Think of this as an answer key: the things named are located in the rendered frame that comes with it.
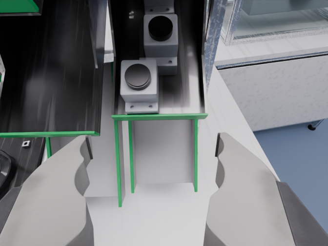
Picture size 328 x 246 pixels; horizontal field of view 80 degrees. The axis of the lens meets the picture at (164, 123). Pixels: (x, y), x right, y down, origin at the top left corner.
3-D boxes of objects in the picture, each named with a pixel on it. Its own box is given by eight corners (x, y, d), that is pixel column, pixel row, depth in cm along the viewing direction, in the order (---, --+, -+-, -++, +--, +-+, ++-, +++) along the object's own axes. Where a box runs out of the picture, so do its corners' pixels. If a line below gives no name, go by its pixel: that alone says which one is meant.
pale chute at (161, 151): (194, 182, 44) (197, 192, 39) (134, 183, 44) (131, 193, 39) (194, 50, 40) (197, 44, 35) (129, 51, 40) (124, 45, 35)
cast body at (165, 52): (176, 75, 30) (179, 49, 23) (147, 76, 30) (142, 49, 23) (174, 27, 32) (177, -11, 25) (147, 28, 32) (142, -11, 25)
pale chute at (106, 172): (126, 195, 42) (121, 207, 38) (64, 196, 42) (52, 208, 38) (119, 59, 38) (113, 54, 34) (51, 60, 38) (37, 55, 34)
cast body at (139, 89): (158, 116, 29) (156, 101, 22) (128, 117, 29) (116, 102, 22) (158, 64, 30) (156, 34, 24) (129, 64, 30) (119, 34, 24)
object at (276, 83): (317, 130, 171) (417, 34, 103) (193, 152, 159) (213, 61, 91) (275, 79, 212) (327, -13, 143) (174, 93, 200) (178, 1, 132)
